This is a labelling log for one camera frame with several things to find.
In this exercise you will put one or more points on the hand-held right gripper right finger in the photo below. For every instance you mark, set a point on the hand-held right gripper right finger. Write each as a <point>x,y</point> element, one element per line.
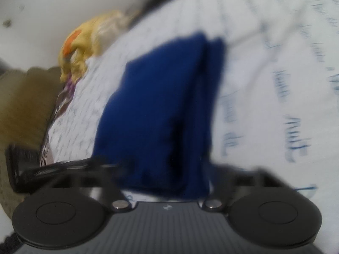
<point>230,187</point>

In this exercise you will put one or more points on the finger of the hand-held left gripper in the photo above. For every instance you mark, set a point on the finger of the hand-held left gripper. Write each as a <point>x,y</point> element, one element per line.
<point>71,165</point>

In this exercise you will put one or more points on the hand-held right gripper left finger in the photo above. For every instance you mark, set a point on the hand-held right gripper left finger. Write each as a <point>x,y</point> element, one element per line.
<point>111,187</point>

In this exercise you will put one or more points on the blue sweater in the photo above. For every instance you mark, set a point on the blue sweater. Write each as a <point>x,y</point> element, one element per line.
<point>159,105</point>

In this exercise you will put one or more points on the black clothes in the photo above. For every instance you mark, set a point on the black clothes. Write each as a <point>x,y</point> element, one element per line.
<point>156,2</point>

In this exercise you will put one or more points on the brown cloth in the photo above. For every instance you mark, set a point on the brown cloth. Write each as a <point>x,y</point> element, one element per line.
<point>23,105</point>

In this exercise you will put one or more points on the purple patterned sheet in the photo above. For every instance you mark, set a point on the purple patterned sheet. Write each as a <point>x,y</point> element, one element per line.
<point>63,100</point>

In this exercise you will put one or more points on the yellow quilt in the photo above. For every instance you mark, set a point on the yellow quilt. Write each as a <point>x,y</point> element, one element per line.
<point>84,45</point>

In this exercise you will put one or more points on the white printed bedspread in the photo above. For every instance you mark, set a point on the white printed bedspread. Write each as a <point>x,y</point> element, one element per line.
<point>264,71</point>

